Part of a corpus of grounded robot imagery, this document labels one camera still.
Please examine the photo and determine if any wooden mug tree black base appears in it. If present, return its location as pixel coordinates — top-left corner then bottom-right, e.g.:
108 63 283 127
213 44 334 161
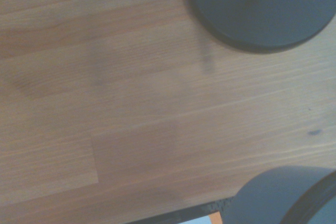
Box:
185 0 336 54

